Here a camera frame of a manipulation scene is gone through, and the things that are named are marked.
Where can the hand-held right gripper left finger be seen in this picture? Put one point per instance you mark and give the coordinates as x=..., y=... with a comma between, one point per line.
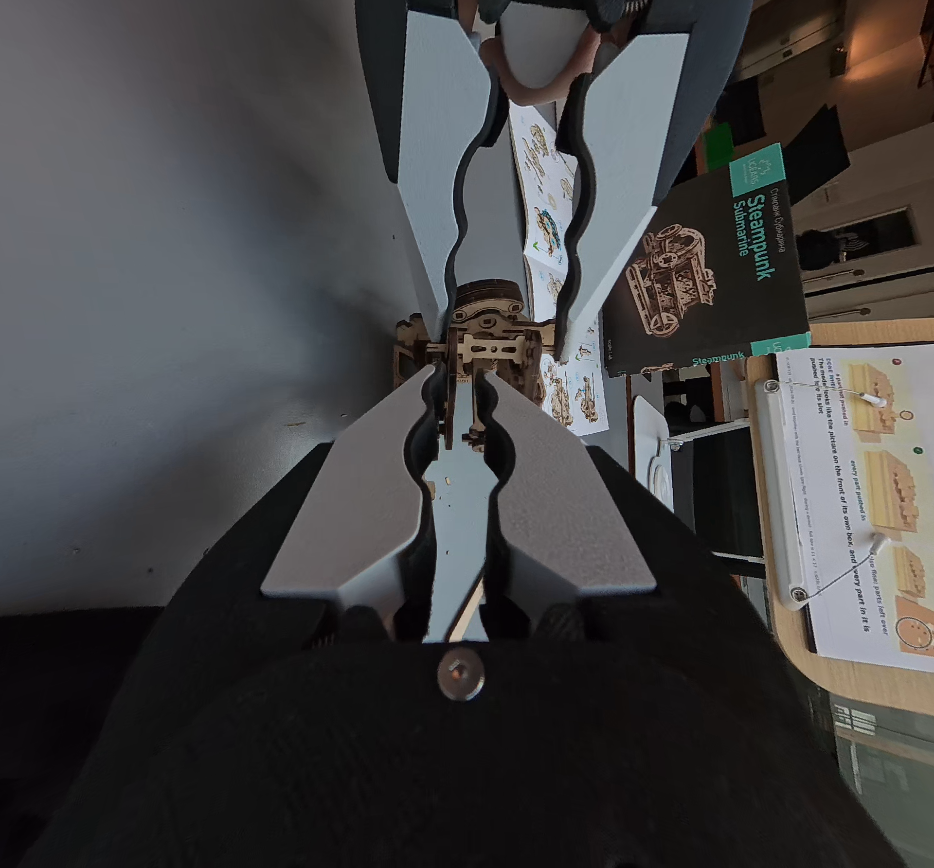
x=350, y=518

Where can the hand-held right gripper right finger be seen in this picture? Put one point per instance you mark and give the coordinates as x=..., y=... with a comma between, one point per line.
x=576, y=518

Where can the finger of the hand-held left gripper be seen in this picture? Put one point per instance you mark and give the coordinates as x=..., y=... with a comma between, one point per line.
x=438, y=153
x=627, y=146

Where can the wooden mechanical model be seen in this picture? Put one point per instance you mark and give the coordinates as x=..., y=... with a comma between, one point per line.
x=481, y=343

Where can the person's left hand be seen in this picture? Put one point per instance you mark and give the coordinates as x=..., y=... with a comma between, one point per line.
x=540, y=98

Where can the white instruction booklet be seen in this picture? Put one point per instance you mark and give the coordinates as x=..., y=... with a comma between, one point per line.
x=544, y=175

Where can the green panel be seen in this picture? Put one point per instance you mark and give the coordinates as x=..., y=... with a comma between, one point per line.
x=719, y=146

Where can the metal stand rod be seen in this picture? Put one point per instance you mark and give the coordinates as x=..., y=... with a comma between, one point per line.
x=708, y=434
x=737, y=556

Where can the white sheet holder board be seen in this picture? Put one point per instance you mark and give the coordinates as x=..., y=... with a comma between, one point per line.
x=781, y=489

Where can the black model kit box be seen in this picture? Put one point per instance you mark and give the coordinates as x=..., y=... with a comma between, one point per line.
x=759, y=321

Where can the laminated instruction sheet on clipboard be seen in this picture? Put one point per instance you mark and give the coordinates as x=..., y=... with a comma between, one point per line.
x=795, y=642

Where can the printed instruction sheet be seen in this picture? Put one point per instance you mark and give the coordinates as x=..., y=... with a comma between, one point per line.
x=839, y=591

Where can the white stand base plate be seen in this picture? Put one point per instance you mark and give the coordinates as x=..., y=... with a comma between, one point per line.
x=649, y=430

